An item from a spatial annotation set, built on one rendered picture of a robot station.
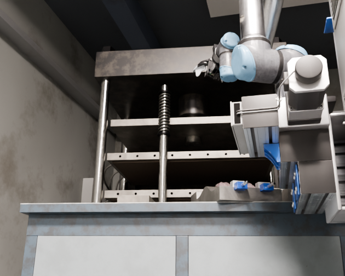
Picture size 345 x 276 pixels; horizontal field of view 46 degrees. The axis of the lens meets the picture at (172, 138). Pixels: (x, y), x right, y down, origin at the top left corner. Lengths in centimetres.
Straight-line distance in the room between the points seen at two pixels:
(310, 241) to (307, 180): 59
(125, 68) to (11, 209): 154
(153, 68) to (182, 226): 139
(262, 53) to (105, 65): 166
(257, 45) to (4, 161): 256
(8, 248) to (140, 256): 203
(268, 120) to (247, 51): 38
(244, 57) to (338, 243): 82
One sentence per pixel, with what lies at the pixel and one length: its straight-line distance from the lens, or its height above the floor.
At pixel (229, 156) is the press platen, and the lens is 261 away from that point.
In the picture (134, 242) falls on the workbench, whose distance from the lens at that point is 171.
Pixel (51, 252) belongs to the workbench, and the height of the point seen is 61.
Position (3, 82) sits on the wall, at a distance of 361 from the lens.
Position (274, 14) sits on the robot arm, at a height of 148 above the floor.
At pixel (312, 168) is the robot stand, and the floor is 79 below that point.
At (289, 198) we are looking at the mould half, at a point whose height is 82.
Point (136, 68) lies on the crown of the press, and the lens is 281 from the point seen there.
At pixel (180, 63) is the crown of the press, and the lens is 277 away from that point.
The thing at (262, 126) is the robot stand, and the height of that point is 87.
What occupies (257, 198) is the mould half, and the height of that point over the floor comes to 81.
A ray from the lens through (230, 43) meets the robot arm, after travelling 170.
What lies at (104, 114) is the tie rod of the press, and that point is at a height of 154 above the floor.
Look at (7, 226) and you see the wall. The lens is 357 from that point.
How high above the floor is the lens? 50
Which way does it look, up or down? 19 degrees up
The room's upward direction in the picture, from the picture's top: 1 degrees clockwise
